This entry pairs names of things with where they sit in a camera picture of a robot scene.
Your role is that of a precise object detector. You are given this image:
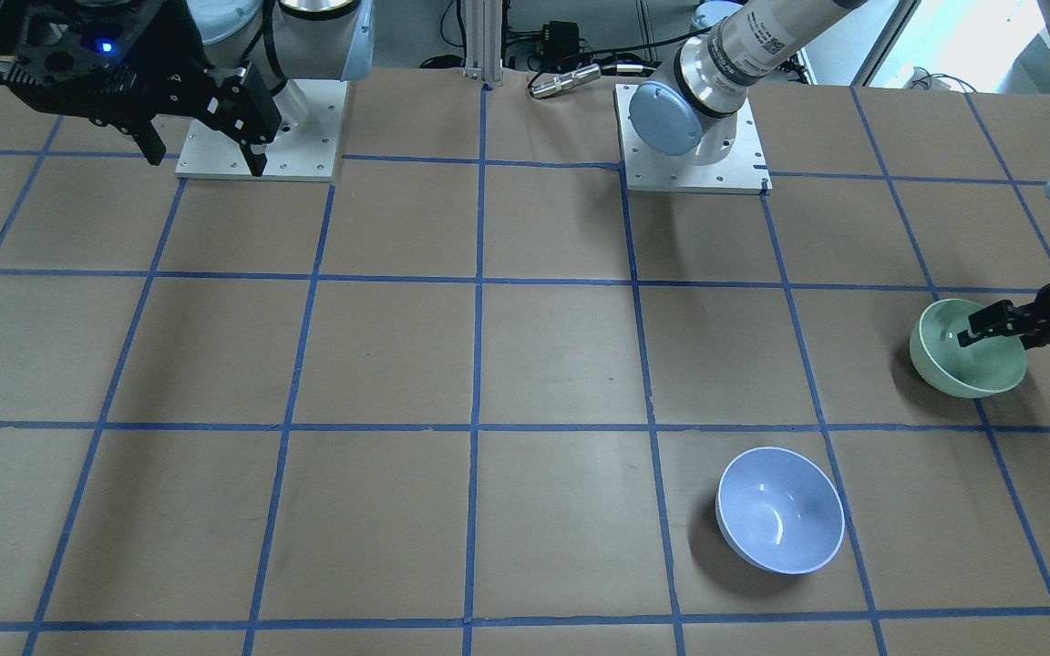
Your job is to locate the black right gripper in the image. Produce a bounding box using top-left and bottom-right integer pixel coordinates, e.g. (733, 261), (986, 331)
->
(0, 1), (281, 176)

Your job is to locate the green bowl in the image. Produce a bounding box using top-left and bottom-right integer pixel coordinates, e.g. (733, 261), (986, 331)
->
(908, 298), (1028, 399)

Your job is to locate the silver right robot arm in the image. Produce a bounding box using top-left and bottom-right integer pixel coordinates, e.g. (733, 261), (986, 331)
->
(0, 1), (374, 176)

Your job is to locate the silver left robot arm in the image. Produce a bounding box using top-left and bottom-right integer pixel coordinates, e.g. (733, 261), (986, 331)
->
(320, 1), (1050, 303)

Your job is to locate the blue bowl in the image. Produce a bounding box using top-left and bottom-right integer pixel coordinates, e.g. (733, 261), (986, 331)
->
(714, 446), (846, 576)

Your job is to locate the silver metal cylinder connector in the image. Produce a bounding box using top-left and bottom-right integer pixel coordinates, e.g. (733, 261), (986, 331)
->
(528, 64), (602, 100)

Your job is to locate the black power adapter box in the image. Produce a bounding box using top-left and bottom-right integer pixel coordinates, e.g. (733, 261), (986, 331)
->
(538, 20), (581, 61)

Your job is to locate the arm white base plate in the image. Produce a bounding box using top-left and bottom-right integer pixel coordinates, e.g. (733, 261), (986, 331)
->
(175, 79), (351, 183)
(615, 82), (774, 194)

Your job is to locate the aluminium frame post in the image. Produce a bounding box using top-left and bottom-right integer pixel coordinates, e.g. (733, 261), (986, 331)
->
(456, 1), (508, 88)

